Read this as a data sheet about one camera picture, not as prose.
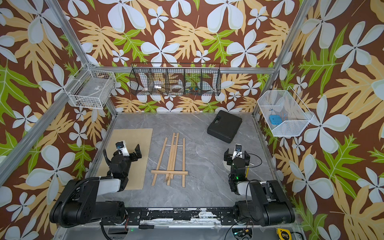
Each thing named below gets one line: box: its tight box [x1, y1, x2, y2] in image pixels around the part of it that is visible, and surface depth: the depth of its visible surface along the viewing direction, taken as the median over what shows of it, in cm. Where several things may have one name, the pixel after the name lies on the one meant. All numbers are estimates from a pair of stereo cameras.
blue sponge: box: [269, 114, 283, 125], surface depth 83 cm
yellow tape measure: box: [277, 228, 292, 240], surface depth 69 cm
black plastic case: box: [207, 110, 243, 144], surface depth 108 cm
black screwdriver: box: [138, 224, 169, 229], surface depth 73 cm
